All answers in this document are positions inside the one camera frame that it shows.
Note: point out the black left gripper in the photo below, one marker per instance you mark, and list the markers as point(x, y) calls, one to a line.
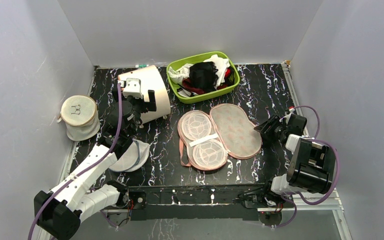
point(146, 106)

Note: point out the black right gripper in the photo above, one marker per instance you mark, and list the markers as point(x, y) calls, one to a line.
point(268, 126)

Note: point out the floral mesh laundry bag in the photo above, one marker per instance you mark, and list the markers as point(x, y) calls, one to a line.
point(208, 139)

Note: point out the black lace bra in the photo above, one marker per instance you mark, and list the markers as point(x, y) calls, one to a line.
point(203, 75)

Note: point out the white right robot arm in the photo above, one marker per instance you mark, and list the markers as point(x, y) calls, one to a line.
point(311, 168)

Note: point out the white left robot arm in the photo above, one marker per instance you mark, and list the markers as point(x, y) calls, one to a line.
point(61, 210)

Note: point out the white cylindrical mesh laundry bag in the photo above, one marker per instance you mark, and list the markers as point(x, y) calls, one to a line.
point(80, 115)

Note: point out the cream toy washing machine drum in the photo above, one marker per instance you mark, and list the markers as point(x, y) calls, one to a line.
point(150, 80)

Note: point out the green and white marker pen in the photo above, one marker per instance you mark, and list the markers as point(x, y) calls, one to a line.
point(140, 66)

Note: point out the dark red garment in basket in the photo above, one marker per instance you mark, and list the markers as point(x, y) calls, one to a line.
point(187, 85)

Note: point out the green plastic basket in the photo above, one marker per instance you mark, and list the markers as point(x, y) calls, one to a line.
point(179, 70)

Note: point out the white cloth in basket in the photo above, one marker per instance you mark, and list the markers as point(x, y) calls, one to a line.
point(221, 65)

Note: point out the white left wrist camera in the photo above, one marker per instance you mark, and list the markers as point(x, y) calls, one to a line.
point(132, 88)

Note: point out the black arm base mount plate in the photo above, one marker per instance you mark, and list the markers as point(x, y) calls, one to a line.
point(249, 202)

